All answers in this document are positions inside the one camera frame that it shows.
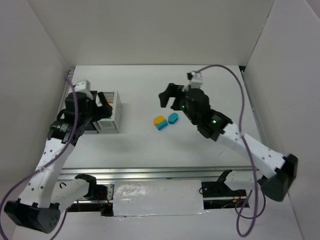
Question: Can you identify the teal oval lego brick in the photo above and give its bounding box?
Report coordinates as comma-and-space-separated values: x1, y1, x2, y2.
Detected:
167, 112, 179, 125

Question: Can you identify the yellow oval lego brick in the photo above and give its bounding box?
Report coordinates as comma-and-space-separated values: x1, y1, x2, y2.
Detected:
153, 115, 165, 126

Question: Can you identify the teal rectangular lego brick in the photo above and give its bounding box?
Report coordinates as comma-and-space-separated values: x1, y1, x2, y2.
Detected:
156, 119, 168, 131

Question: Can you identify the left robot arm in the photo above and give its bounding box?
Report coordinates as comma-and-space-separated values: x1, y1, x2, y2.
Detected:
1, 92, 112, 234

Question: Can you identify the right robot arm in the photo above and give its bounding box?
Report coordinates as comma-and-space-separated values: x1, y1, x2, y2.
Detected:
158, 83, 298, 202

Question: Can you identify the white slotted container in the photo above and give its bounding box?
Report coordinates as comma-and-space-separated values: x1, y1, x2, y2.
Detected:
93, 91, 122, 134

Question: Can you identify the black slotted container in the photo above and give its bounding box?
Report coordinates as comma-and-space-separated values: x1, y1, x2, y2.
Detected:
84, 123, 98, 135

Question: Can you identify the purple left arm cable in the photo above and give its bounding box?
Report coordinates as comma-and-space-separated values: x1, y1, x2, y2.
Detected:
0, 72, 81, 240

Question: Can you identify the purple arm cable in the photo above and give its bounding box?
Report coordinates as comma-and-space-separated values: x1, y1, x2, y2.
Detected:
197, 64, 267, 238
0, 72, 81, 240

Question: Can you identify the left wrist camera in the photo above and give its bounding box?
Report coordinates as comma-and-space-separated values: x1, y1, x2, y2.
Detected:
73, 79, 92, 99

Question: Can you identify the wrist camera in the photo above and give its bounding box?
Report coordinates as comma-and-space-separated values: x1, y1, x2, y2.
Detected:
73, 79, 92, 99
185, 71, 204, 91

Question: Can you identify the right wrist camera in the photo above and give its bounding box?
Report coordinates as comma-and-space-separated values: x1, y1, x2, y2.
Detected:
185, 71, 204, 91

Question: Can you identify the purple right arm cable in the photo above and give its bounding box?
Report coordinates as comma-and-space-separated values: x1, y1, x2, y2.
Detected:
197, 64, 267, 238

